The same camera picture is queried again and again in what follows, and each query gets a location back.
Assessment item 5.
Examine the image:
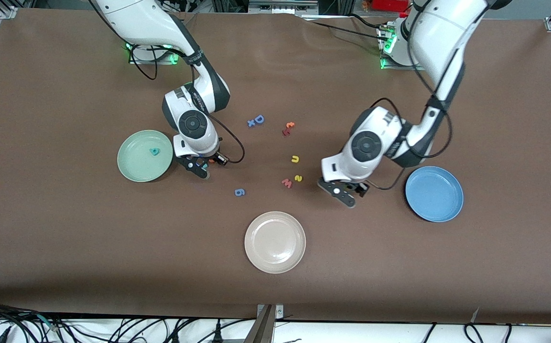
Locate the blue round plate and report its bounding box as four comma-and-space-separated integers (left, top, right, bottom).
405, 166, 464, 223

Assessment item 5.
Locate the pale green round plate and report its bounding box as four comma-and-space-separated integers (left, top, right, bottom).
117, 130, 174, 183

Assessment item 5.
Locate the beige round plate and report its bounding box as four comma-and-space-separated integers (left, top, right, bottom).
244, 211, 306, 274

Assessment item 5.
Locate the grey metal equipment box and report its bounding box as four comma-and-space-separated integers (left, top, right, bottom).
248, 0, 320, 15

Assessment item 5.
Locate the red box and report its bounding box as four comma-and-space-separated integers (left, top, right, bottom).
370, 0, 411, 12

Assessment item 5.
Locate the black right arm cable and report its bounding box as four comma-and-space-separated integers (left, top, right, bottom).
129, 45, 246, 165

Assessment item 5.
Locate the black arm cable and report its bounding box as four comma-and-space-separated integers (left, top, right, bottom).
129, 45, 246, 165
370, 98, 453, 191

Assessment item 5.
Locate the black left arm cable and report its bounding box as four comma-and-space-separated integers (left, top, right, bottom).
370, 98, 453, 191

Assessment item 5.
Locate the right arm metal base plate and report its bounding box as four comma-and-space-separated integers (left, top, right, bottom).
125, 43, 181, 65

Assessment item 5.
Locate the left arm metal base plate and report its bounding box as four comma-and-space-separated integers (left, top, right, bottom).
379, 21, 423, 71

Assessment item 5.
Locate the thin black table cable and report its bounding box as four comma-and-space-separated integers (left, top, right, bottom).
310, 21, 389, 42
349, 13, 391, 31

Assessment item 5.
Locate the metal table edge bracket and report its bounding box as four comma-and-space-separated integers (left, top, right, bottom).
244, 304, 284, 343

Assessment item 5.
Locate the black floor cable loop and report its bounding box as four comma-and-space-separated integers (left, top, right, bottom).
463, 323, 484, 343

